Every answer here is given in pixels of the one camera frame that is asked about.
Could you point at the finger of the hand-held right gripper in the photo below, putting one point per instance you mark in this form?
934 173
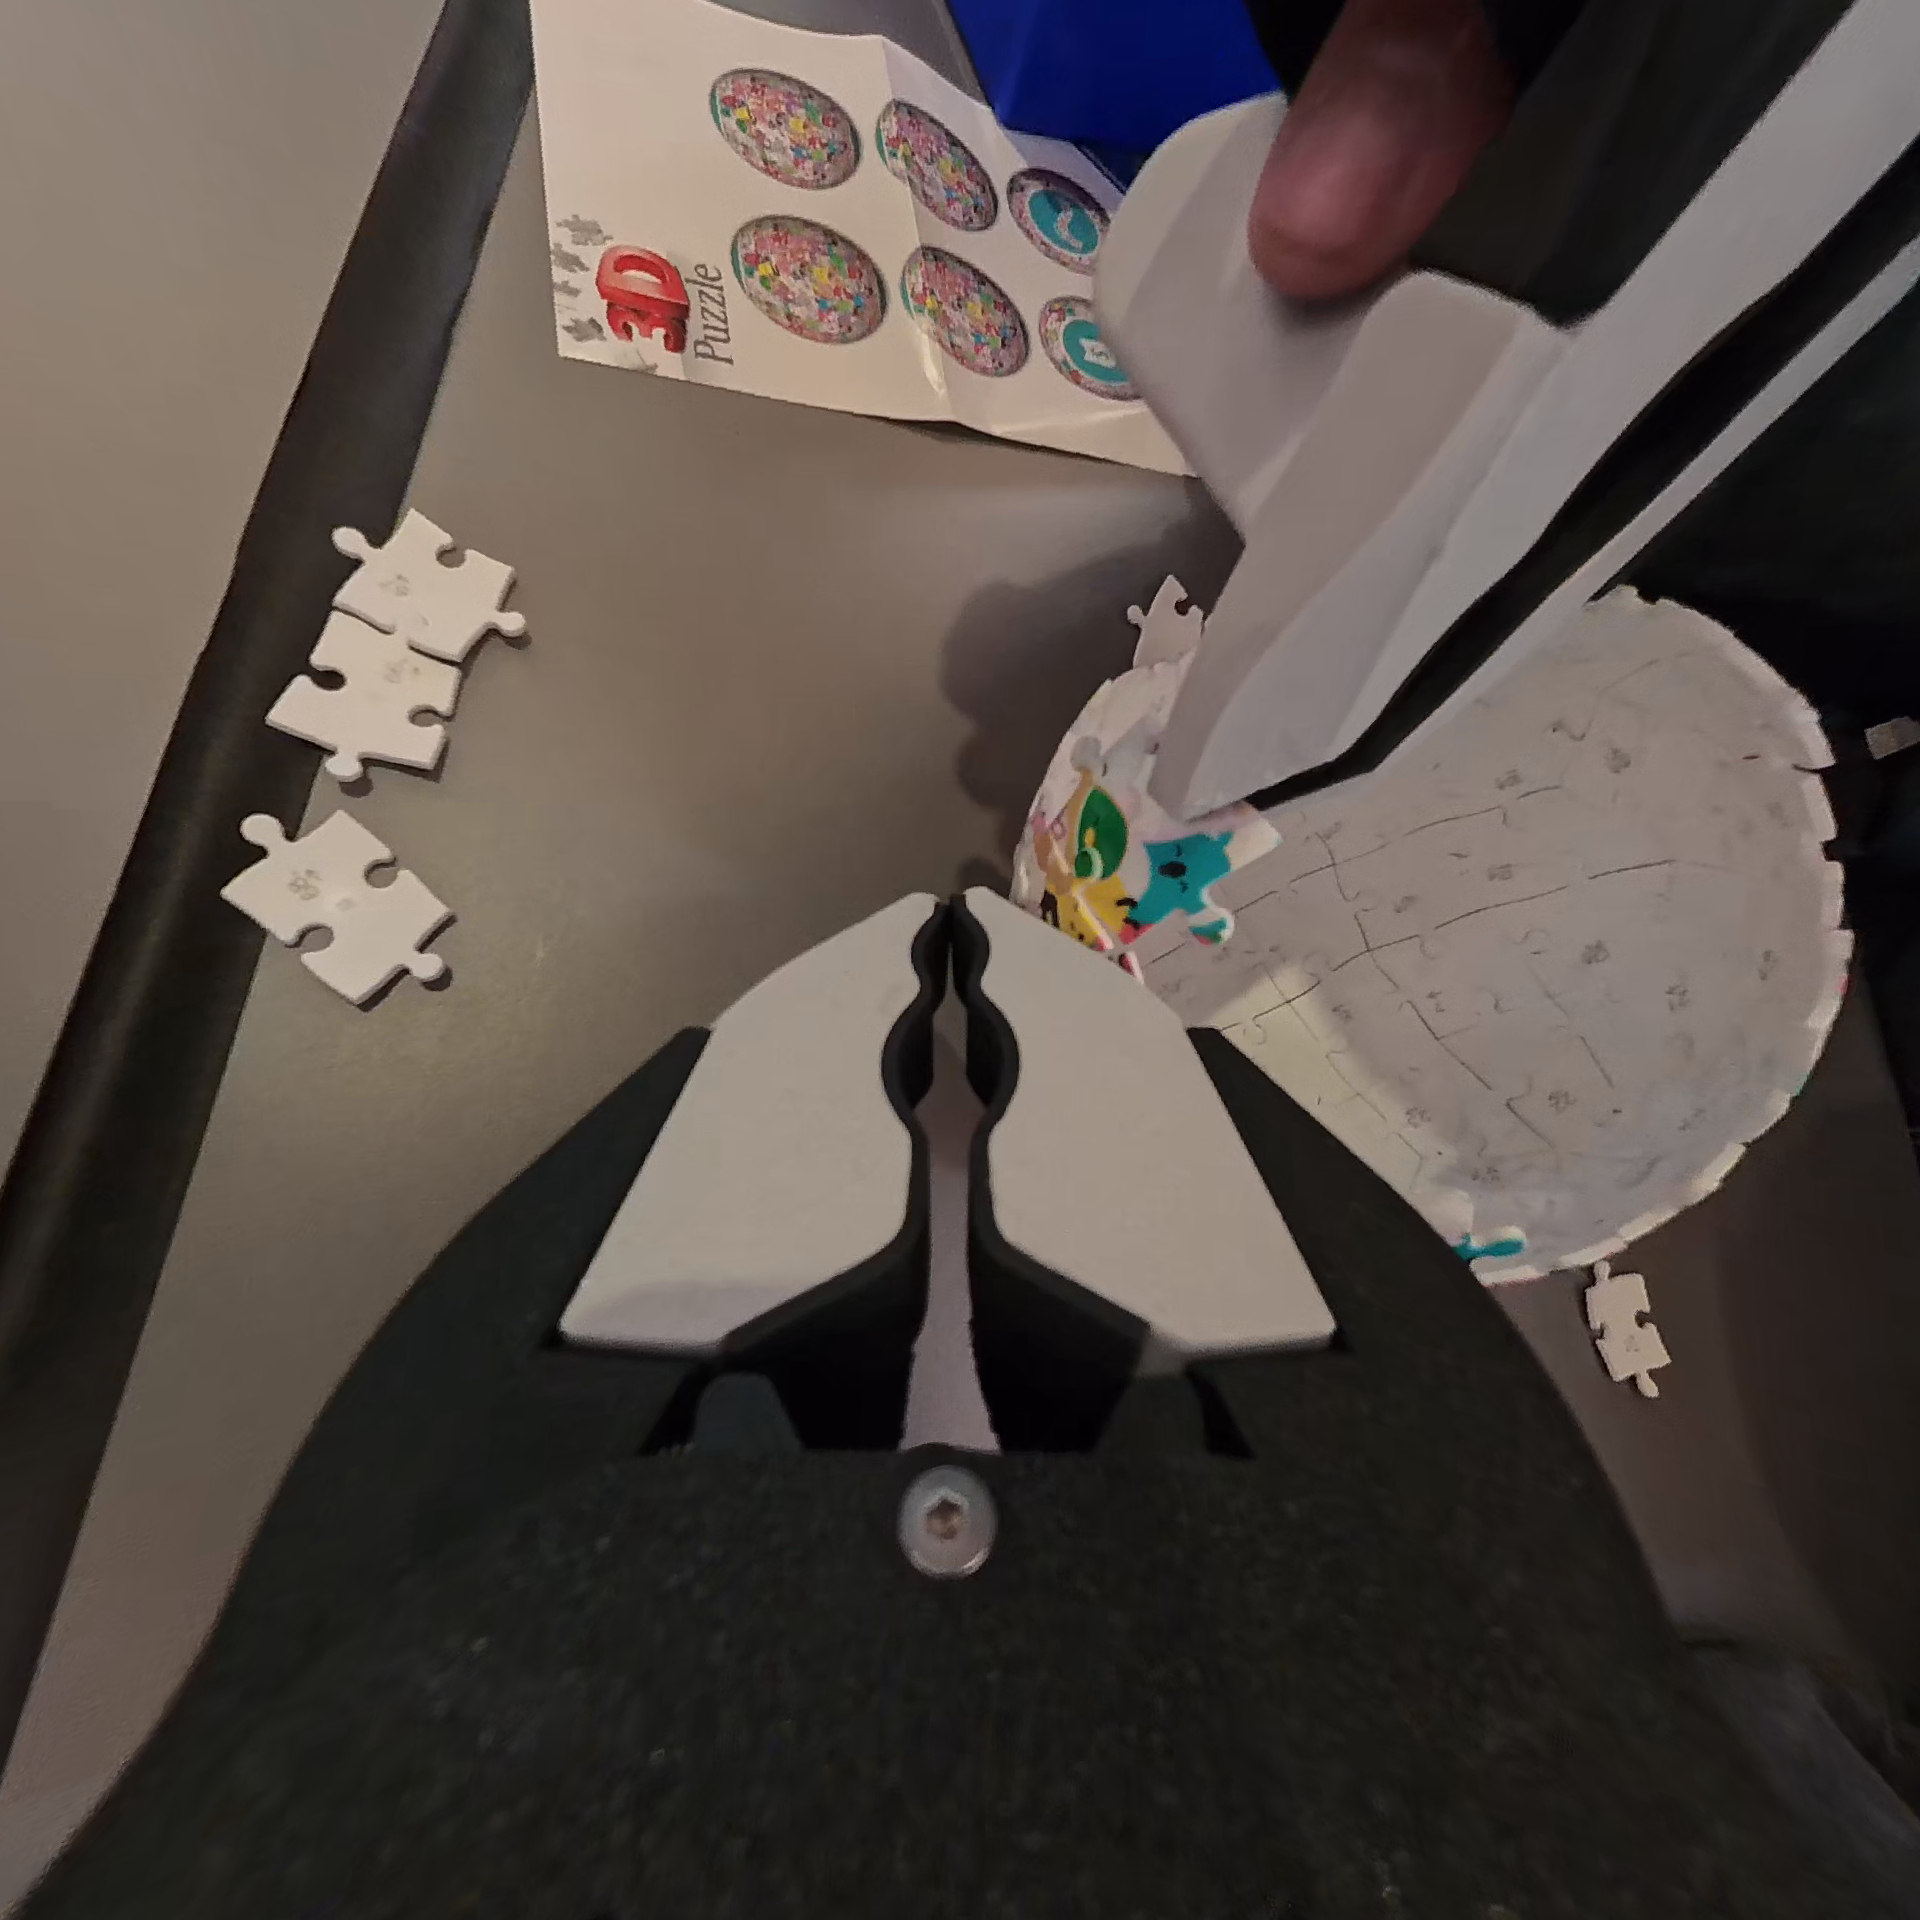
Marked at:
1742 331
1292 422

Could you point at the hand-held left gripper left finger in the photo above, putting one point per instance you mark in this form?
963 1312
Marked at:
752 1185

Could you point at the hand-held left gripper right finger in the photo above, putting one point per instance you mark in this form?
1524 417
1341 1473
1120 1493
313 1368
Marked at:
1157 1185

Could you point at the colourful puzzle ball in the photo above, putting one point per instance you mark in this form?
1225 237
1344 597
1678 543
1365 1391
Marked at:
1500 961

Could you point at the puzzle instruction leaflet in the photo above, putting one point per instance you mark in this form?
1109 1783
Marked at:
811 301

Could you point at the person's right hand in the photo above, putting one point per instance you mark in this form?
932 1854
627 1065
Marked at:
1365 153

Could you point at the blue plastic bin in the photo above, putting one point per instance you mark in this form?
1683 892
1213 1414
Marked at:
1111 61

